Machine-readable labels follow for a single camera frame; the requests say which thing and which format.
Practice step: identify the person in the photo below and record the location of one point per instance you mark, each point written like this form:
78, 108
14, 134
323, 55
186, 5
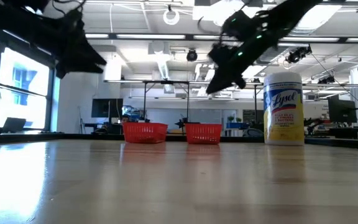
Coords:
125, 119

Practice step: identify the open laptop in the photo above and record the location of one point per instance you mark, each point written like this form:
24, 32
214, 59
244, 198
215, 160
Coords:
14, 124

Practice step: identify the blue cabinet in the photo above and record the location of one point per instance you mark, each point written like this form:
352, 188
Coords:
239, 125

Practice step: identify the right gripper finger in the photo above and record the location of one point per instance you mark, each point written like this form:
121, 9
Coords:
221, 79

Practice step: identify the red plastic basket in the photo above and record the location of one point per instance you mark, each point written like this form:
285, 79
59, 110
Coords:
145, 133
204, 134

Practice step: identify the black background rig frame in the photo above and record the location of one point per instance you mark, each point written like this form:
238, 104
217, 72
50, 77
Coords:
337, 85
166, 81
255, 105

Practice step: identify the Lysol wipes canister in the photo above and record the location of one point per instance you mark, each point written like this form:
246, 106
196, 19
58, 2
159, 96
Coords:
283, 109

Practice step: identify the round black ceiling speaker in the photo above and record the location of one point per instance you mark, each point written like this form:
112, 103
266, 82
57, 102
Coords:
192, 55

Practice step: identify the small green plant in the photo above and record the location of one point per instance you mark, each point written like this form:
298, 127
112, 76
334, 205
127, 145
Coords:
230, 119
238, 119

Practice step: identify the black computer monitor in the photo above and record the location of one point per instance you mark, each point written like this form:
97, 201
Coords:
342, 111
107, 108

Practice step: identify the small black rig camera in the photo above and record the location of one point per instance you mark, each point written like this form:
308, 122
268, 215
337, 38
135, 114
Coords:
326, 80

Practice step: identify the blue background equipment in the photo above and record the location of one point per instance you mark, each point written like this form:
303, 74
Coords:
132, 112

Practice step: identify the black ceiling-mounted camera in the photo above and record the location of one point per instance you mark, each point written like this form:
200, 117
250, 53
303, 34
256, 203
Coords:
298, 53

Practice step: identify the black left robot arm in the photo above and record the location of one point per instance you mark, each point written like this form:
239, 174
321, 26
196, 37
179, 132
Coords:
26, 17

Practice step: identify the black background robot arm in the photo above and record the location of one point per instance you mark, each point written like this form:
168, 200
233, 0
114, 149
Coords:
311, 124
182, 123

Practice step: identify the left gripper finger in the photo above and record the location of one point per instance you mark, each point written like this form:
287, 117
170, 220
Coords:
79, 71
87, 59

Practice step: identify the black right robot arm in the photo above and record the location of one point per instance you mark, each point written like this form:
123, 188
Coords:
284, 15

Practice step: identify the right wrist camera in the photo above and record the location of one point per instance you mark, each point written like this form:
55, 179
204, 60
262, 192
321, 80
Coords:
238, 26

